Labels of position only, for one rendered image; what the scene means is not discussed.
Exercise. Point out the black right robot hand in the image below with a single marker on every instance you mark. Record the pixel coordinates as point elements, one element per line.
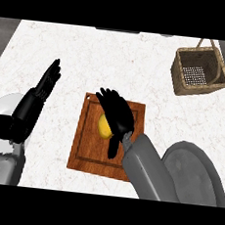
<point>119,113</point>

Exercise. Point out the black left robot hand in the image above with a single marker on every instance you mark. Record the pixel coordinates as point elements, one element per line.
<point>26,112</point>

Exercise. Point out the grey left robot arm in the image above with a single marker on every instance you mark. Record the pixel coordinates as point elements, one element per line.
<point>3,168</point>

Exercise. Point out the yellow lemon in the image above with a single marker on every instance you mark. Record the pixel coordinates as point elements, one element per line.
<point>103,127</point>

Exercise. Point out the brown wooden cutting board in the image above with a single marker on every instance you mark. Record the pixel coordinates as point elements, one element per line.
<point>91,148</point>

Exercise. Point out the brown wicker basket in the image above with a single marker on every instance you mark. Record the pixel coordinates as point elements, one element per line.
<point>195,74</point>

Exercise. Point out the white plate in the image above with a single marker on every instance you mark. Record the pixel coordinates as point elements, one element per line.
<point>5,104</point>

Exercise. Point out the pale grey object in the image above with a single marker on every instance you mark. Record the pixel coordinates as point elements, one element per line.
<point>166,35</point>

